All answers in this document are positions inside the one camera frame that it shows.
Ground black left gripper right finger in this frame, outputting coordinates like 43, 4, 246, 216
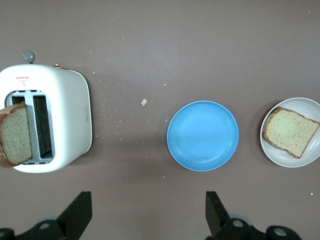
205, 191, 301, 240

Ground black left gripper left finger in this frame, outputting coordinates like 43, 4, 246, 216
0, 191, 93, 240

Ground brown bread slice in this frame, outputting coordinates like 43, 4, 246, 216
0, 102, 35, 169
261, 106, 320, 160

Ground blue plate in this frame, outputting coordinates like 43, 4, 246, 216
166, 100, 240, 172

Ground beige plate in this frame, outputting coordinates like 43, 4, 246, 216
259, 97, 320, 168

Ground white two-slot toaster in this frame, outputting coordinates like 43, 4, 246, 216
0, 50, 93, 174

